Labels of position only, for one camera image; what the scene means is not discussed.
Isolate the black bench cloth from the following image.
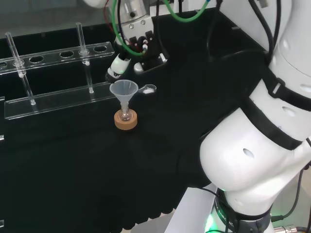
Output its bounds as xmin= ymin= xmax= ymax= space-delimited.
xmin=0 ymin=7 xmax=271 ymax=230

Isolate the small glass round-bottom flask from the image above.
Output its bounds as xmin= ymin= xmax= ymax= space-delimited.
xmin=120 ymin=104 xmax=133 ymax=122

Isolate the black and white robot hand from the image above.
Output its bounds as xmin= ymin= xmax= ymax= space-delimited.
xmin=104 ymin=18 xmax=169 ymax=83

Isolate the round cork ring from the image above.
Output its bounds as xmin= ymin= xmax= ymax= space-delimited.
xmin=114 ymin=109 xmax=138 ymax=131

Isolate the clear acrylic funnel stand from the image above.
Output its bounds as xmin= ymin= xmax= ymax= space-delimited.
xmin=0 ymin=22 xmax=120 ymax=120

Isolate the green cable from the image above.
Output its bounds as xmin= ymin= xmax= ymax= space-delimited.
xmin=112 ymin=0 xmax=147 ymax=58
xmin=163 ymin=0 xmax=211 ymax=23

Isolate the glass weighing funnel with powder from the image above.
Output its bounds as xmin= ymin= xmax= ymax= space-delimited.
xmin=137 ymin=83 xmax=157 ymax=95

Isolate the clear plastic funnel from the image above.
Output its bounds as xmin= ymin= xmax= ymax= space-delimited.
xmin=109 ymin=80 xmax=139 ymax=117

